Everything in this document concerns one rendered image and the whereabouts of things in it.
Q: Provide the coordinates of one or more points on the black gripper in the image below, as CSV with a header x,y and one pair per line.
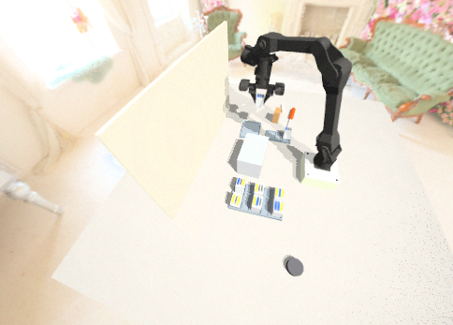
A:
x,y
262,82

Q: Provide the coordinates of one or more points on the orange-handled screwdriver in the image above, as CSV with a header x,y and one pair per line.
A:
x,y
291,115

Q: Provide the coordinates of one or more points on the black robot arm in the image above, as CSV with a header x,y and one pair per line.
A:
x,y
335,70

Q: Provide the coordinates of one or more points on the orange rectangular block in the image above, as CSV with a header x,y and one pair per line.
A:
x,y
276,115

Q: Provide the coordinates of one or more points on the beige flat panel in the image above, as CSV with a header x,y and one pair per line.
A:
x,y
163,134

